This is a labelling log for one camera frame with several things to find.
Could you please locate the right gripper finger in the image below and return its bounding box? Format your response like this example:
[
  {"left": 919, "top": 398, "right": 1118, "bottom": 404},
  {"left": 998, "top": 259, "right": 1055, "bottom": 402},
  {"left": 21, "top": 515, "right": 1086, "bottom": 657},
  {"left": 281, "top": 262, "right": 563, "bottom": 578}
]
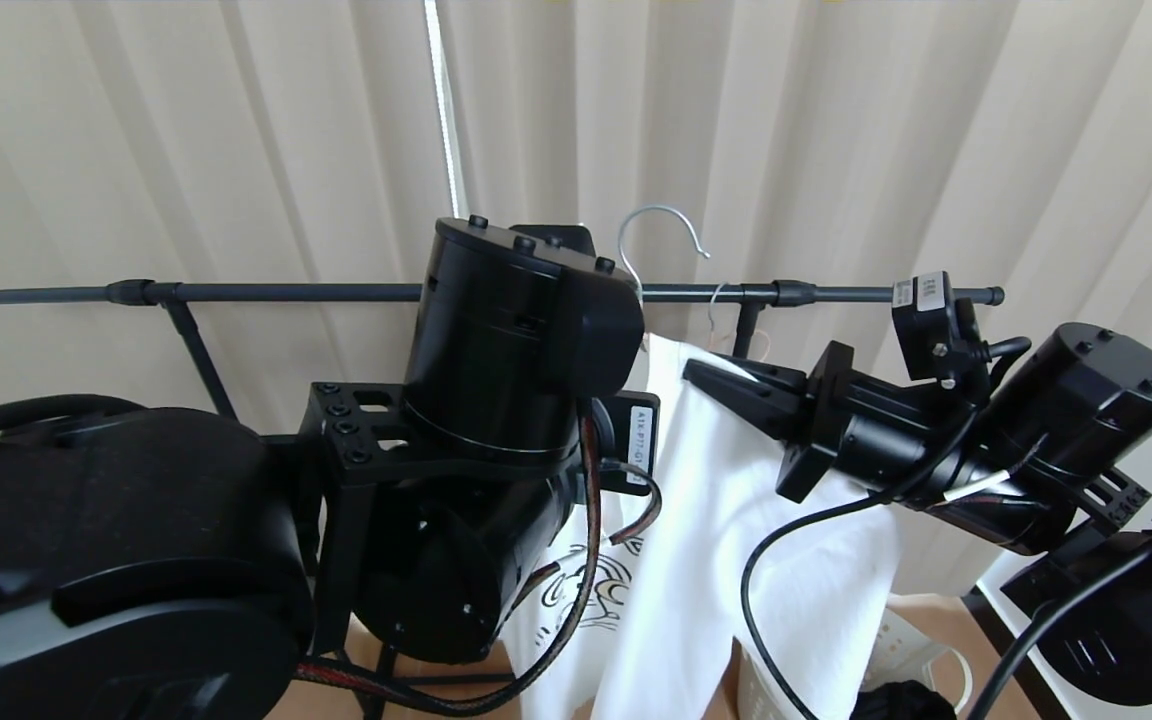
[{"left": 736, "top": 361, "right": 820, "bottom": 394}]

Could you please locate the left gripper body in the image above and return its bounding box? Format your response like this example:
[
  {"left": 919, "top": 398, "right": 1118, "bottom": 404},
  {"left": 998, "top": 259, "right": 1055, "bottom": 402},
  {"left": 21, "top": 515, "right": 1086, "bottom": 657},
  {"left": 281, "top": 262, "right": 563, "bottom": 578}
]
[{"left": 596, "top": 392, "right": 663, "bottom": 499}]

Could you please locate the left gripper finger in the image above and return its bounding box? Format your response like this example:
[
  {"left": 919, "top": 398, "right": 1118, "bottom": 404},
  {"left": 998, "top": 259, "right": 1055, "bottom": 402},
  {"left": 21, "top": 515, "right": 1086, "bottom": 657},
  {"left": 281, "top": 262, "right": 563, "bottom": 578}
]
[{"left": 681, "top": 356, "right": 810, "bottom": 442}]

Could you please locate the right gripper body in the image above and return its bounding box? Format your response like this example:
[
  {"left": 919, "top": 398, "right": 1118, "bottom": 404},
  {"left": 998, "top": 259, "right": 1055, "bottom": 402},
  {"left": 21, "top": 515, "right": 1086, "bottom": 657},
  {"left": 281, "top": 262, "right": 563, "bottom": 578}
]
[{"left": 775, "top": 340, "right": 984, "bottom": 505}]

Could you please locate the white printed sleeveless top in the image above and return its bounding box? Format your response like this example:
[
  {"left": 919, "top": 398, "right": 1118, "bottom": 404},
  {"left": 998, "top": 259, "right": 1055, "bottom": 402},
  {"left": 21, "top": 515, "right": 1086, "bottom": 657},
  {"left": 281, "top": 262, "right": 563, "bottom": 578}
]
[{"left": 501, "top": 333, "right": 905, "bottom": 720}]

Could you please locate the pink clothes hanger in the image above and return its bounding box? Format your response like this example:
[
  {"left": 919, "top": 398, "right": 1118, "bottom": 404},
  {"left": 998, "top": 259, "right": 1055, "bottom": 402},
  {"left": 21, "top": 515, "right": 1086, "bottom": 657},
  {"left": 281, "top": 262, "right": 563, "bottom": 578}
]
[
  {"left": 616, "top": 204, "right": 713, "bottom": 303},
  {"left": 705, "top": 283, "right": 771, "bottom": 358}
]

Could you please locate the white laundry basket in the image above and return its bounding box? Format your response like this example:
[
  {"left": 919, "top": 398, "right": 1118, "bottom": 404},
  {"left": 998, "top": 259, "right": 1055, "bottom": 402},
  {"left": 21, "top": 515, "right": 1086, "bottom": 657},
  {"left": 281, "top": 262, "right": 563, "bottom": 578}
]
[{"left": 734, "top": 598, "right": 975, "bottom": 720}]

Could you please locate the black clothes rack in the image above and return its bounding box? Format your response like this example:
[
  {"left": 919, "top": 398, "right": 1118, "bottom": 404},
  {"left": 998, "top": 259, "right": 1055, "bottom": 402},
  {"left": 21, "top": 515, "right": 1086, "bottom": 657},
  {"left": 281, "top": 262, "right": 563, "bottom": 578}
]
[{"left": 0, "top": 278, "right": 1006, "bottom": 720}]

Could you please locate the black garment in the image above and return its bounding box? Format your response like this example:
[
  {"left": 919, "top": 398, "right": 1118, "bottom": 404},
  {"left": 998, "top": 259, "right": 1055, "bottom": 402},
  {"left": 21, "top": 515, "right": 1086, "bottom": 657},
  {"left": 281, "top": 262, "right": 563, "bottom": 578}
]
[{"left": 849, "top": 679, "right": 958, "bottom": 720}]

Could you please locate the beige curtain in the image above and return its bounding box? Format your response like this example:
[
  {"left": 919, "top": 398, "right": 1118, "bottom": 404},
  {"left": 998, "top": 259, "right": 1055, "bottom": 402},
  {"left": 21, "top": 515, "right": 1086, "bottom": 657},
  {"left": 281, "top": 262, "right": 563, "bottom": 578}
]
[{"left": 0, "top": 0, "right": 1152, "bottom": 611}]

